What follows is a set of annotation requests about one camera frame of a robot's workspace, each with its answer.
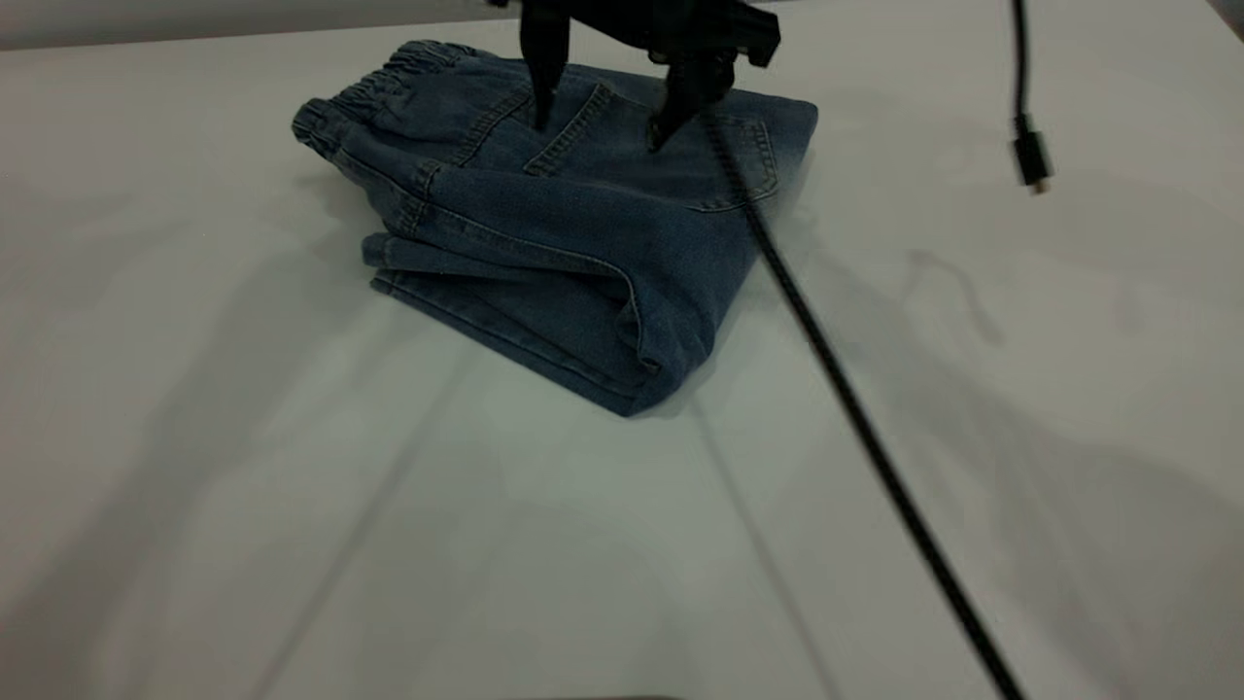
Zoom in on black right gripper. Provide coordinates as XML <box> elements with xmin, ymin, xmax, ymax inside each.
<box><xmin>518</xmin><ymin>0</ymin><xmax>781</xmax><ymax>153</ymax></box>

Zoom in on blue denim elastic-waist pants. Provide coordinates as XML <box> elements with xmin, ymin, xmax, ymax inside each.
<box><xmin>292</xmin><ymin>39</ymin><xmax>819</xmax><ymax>419</ymax></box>

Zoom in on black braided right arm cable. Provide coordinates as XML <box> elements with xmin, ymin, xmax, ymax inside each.
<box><xmin>702</xmin><ymin>109</ymin><xmax>1026</xmax><ymax>700</ymax></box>

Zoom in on black cable with usb plug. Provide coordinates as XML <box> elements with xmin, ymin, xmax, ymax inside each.
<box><xmin>1009</xmin><ymin>0</ymin><xmax>1055</xmax><ymax>195</ymax></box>

